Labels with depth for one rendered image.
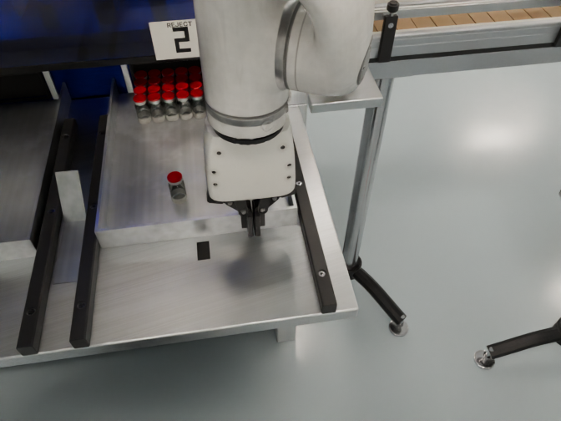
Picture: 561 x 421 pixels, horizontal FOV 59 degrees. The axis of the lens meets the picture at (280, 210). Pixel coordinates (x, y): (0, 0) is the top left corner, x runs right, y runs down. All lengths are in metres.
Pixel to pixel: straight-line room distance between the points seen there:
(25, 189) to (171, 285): 0.29
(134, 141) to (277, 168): 0.34
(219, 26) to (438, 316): 1.38
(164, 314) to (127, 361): 0.99
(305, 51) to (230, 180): 0.19
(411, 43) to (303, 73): 0.59
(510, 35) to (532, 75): 1.74
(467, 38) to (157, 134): 0.60
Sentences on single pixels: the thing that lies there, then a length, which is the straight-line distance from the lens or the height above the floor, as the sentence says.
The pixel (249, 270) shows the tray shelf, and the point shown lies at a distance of 0.63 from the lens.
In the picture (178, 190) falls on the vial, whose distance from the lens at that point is 0.69.
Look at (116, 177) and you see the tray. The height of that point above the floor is 0.88.
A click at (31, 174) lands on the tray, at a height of 0.88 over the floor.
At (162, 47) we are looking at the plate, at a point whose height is 1.01.
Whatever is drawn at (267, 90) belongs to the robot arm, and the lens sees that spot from 0.46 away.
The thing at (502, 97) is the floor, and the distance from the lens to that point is 2.61.
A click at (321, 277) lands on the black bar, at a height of 0.90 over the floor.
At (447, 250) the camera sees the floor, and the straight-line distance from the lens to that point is 1.84.
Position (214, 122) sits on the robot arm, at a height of 1.09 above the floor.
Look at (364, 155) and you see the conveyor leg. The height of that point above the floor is 0.60.
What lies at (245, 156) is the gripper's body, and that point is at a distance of 0.52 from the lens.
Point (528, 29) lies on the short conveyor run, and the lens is 1.10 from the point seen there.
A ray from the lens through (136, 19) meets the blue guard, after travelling 0.77.
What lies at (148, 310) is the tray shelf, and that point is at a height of 0.88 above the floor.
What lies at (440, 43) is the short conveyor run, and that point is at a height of 0.91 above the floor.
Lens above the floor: 1.40
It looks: 49 degrees down
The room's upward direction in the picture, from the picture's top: straight up
